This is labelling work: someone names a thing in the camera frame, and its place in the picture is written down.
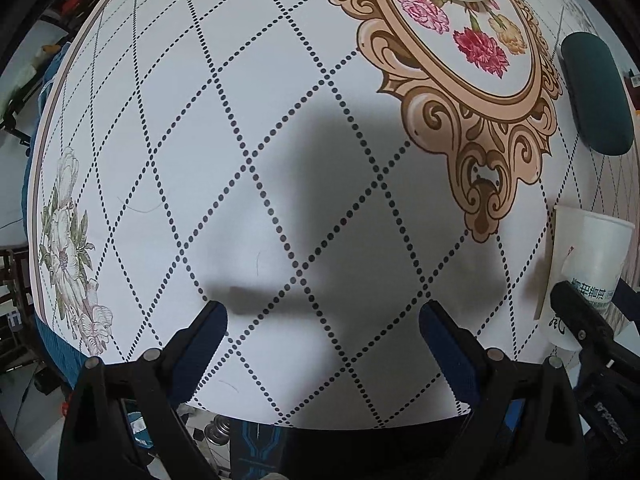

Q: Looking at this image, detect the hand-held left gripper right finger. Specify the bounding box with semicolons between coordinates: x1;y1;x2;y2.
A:
418;300;587;480

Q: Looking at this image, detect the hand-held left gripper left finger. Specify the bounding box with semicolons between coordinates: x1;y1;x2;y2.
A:
57;300;229;480

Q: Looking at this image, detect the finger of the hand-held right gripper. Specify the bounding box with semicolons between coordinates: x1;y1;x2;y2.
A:
606;276;640;335
549;281;617;353

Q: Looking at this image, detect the white paper cup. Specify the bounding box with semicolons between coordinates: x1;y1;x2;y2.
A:
532;204;636;354

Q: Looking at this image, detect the blue and black box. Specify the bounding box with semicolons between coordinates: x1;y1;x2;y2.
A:
234;420;287;480

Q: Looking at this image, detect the dark wooden chair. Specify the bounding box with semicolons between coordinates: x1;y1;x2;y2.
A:
0;249;37;367

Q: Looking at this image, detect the dark green glasses case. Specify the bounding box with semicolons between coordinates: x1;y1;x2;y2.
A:
560;32;635;156

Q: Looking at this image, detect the floral printed tablecloth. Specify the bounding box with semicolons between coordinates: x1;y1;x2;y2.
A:
25;0;640;432

